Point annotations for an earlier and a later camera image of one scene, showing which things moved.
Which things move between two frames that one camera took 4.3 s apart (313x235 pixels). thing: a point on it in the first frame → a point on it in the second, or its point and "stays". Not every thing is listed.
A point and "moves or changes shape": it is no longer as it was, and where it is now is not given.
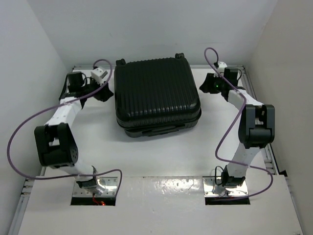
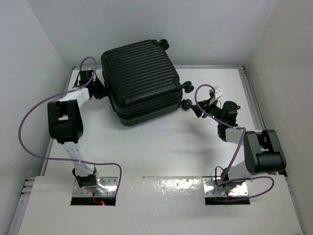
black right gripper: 208,86 → 206,105
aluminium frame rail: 266,148 stays
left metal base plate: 109,184 stays
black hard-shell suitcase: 156,96 moves or changes shape
